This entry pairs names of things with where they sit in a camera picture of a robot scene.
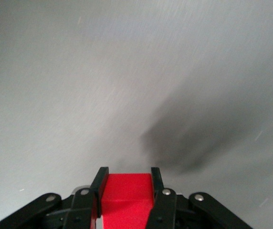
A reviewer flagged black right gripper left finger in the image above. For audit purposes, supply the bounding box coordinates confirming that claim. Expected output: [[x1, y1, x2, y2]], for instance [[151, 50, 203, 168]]
[[0, 167, 110, 229]]

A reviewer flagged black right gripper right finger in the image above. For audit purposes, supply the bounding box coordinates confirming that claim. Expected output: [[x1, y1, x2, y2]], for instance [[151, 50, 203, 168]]
[[146, 167, 254, 229]]

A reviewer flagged small red cube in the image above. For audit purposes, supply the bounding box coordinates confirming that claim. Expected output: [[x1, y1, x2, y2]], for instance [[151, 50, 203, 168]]
[[95, 173, 155, 229]]

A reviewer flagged grey table mat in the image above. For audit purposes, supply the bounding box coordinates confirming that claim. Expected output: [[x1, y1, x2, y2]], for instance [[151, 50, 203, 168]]
[[0, 0, 273, 229]]

